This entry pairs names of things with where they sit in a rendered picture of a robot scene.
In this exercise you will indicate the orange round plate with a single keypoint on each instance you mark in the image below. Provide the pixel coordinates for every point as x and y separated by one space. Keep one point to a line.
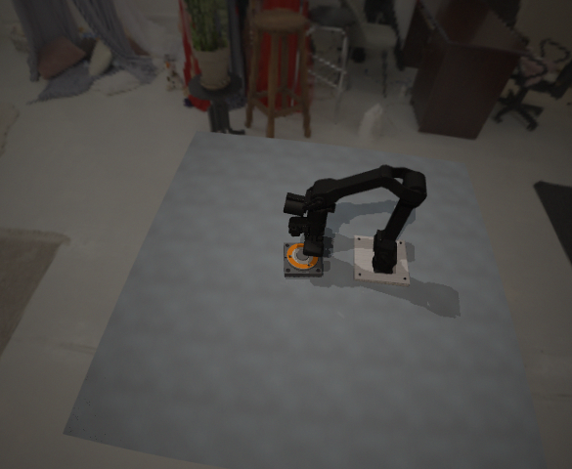
295 262

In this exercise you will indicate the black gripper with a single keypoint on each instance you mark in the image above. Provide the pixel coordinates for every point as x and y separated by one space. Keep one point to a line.
313 244

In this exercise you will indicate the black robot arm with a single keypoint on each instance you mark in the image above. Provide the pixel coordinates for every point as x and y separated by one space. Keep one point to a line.
322 197

